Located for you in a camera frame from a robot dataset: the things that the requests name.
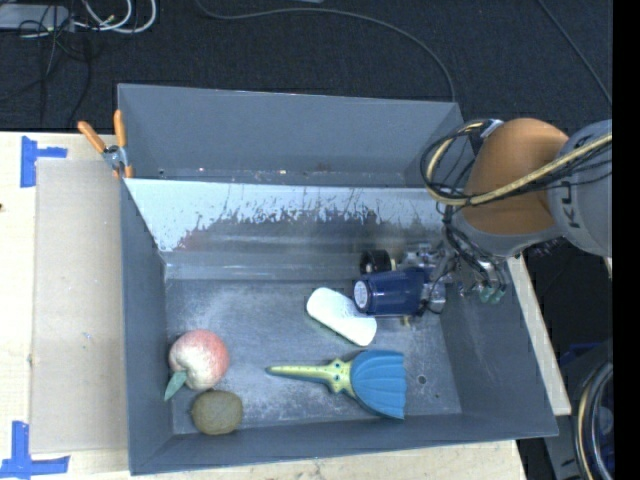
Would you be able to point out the pink toy peach with leaf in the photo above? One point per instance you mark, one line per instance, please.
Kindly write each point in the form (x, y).
(200, 358)

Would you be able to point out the black cylinder on white bracket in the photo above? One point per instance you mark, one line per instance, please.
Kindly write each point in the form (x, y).
(375, 261)

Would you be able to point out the pale wood flat board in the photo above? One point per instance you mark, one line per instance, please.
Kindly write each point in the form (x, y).
(75, 308)

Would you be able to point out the dark blue cup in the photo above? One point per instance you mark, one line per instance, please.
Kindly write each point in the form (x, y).
(392, 293)

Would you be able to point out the brown toy kiwi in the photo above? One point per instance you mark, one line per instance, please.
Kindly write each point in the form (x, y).
(217, 412)

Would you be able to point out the grey metal bin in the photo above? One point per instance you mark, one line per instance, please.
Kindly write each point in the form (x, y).
(280, 133)

